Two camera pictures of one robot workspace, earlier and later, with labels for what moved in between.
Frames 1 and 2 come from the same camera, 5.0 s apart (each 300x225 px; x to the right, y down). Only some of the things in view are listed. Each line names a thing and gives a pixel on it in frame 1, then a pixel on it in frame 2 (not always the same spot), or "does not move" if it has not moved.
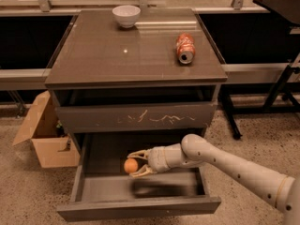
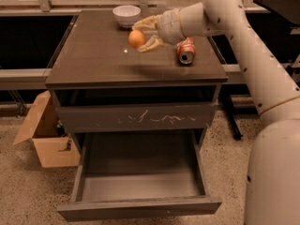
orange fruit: x=130 y=165 to x=137 y=38
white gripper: x=157 y=159 to x=169 y=26
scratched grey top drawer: x=138 y=118 does not move
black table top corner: x=287 y=7 does not move
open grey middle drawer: x=101 y=187 does not move
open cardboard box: x=52 y=145 does not move
